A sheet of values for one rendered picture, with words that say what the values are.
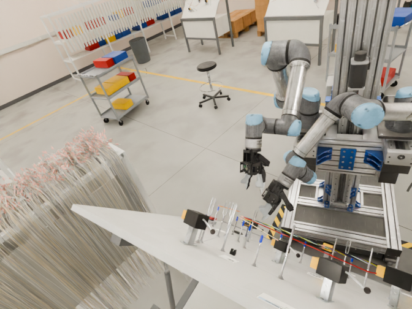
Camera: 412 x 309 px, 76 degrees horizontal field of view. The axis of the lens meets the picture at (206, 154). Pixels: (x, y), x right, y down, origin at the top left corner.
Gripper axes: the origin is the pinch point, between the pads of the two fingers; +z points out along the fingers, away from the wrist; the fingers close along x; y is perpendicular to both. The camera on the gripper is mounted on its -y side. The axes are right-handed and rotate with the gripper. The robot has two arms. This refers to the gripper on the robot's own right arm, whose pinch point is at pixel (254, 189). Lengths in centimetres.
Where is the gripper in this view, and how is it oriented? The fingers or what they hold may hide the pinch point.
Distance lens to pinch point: 128.4
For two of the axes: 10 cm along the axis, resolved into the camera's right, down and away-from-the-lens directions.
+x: 6.8, 1.3, -7.2
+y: -7.3, 1.2, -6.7
